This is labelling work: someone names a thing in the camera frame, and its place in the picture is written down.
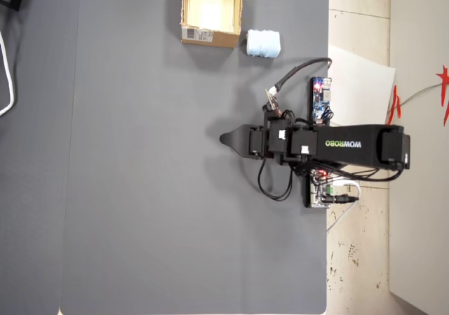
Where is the blue circuit board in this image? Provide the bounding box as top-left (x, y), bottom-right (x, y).
top-left (310, 76), bottom-right (333, 125)

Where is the black power plug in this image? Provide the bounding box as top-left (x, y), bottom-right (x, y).
top-left (324, 194), bottom-right (361, 204)

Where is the large gray table mat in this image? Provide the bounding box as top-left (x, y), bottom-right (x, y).
top-left (58, 0), bottom-right (330, 315)

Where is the driver board with green terminal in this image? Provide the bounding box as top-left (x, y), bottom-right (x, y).
top-left (302, 169), bottom-right (334, 210)

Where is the open cardboard box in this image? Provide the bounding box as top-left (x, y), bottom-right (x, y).
top-left (180, 0), bottom-right (244, 50)

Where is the white paper sheet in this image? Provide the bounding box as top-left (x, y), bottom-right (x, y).
top-left (328, 43), bottom-right (398, 127)

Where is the long black servo wire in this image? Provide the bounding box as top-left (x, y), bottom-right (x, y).
top-left (294, 159), bottom-right (405, 184)

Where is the thick white cable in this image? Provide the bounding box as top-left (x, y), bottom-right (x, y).
top-left (0, 30), bottom-right (15, 116)

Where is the narrow gray table mat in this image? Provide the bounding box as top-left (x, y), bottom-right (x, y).
top-left (0, 0), bottom-right (80, 315)

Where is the gray cable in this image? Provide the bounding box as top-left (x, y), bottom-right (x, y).
top-left (399, 83), bottom-right (443, 107)

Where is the thick black camera cable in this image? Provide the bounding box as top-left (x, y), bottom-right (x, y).
top-left (269, 57), bottom-right (333, 95)

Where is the red tape mark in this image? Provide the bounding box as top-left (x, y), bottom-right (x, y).
top-left (434, 65), bottom-right (449, 127)
top-left (384, 84), bottom-right (403, 126)

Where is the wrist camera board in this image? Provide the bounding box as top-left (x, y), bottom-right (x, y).
top-left (264, 88), bottom-right (283, 118)

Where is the thin white cable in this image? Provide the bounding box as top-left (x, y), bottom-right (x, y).
top-left (326, 179), bottom-right (363, 232)

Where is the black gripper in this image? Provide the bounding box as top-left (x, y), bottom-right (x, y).
top-left (219, 117), bottom-right (270, 159)

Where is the looped black servo wire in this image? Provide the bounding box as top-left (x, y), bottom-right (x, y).
top-left (257, 156), bottom-right (294, 202)

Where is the blue yarn-wrapped white block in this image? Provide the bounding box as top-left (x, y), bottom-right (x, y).
top-left (246, 28), bottom-right (282, 59)

